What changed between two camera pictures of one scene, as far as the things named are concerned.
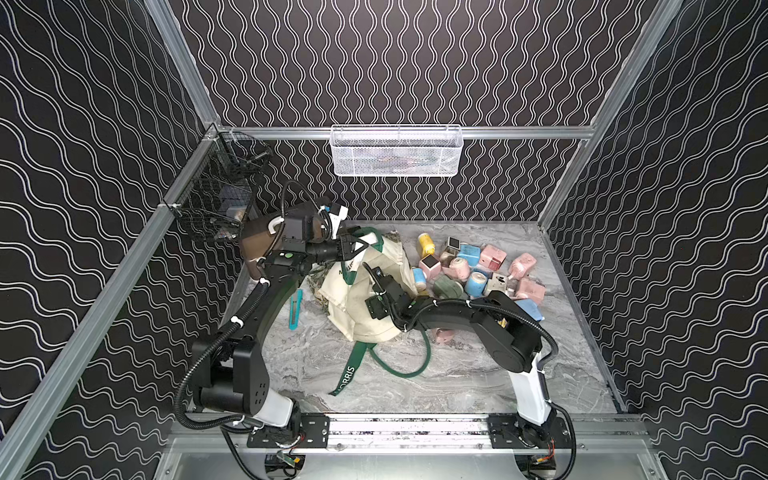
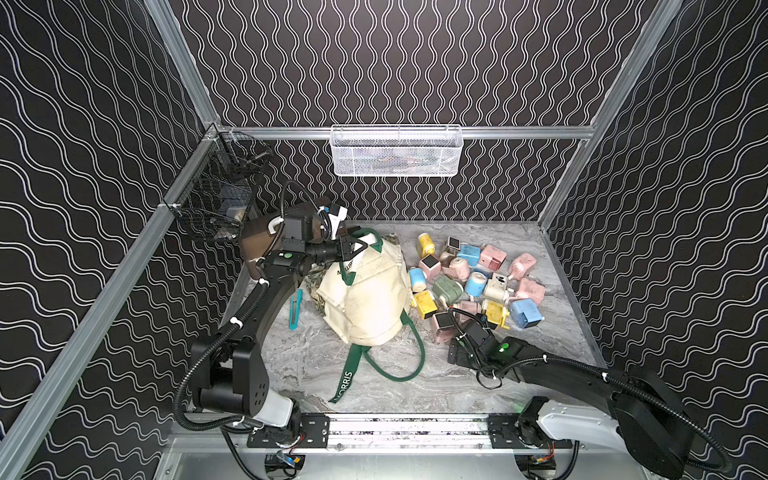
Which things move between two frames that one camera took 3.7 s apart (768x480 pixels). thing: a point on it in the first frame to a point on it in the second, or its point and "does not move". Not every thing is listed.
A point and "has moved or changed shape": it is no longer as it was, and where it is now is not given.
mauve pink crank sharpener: (443, 335) has moved or changed shape
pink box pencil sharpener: (492, 257) does not move
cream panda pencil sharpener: (497, 282) does not move
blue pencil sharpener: (471, 253) does not move
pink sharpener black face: (430, 265) does not move
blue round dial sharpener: (420, 279) does not move
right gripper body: (378, 310) to (459, 358)
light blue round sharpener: (475, 284) does not move
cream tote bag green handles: (347, 286) has moved or changed shape
